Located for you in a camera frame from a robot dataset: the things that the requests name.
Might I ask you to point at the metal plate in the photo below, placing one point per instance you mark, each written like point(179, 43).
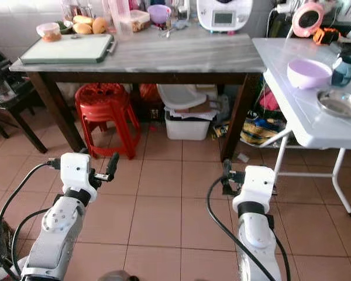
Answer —
point(339, 104)

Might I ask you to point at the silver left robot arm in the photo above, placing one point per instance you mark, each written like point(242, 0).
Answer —
point(58, 234)

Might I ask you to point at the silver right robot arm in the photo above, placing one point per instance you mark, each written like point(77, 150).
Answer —
point(257, 240)

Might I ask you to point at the yellow printed bag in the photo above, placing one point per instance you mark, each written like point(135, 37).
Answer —
point(254, 133)

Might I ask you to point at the red plastic stool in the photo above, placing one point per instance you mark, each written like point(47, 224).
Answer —
point(102, 96)

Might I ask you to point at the red bag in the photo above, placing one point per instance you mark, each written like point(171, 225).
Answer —
point(269, 100)

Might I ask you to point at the grey robot knee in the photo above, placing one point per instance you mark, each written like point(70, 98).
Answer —
point(114, 276)

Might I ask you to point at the dark wooden chair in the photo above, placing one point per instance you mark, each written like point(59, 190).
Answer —
point(6, 111)

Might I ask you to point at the green printed carton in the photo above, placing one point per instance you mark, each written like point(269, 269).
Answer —
point(0, 243)

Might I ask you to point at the marble top wooden table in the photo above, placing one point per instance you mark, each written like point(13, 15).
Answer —
point(181, 55)

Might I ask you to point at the green rimmed cutting board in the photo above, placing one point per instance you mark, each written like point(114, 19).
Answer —
point(67, 50)

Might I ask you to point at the large lilac bowl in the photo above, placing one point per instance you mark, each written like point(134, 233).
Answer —
point(309, 76)

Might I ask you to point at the white folding table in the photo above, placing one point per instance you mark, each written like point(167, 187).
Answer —
point(281, 52)

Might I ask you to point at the round bread roll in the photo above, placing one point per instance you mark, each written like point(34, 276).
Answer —
point(99, 26)

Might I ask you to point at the long bread roll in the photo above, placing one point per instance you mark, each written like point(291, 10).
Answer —
point(83, 20)
point(82, 28)

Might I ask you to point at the clear plastic pitcher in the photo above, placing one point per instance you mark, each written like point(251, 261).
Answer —
point(120, 20)

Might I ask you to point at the clear food container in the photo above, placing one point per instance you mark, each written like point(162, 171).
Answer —
point(140, 21)

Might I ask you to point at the small lidded food tub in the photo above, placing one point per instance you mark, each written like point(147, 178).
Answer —
point(49, 32)

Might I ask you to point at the metal spoon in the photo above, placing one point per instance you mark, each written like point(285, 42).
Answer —
point(178, 26)

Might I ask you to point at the white kitchen appliance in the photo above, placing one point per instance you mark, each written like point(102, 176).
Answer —
point(224, 17)

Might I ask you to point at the teal mug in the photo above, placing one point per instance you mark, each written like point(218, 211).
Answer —
point(345, 71)

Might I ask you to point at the small purple bowl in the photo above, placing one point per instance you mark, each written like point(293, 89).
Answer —
point(159, 13)

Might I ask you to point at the orange black tool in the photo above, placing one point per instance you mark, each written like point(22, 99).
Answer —
point(326, 36)

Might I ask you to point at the pink round fan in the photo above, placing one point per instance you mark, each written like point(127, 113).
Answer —
point(308, 20)

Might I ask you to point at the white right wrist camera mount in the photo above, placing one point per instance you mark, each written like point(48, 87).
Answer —
point(257, 184)

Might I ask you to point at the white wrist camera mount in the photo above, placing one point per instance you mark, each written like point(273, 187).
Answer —
point(257, 184)
point(78, 172)

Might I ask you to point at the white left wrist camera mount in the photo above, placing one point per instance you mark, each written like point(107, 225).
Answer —
point(78, 172)

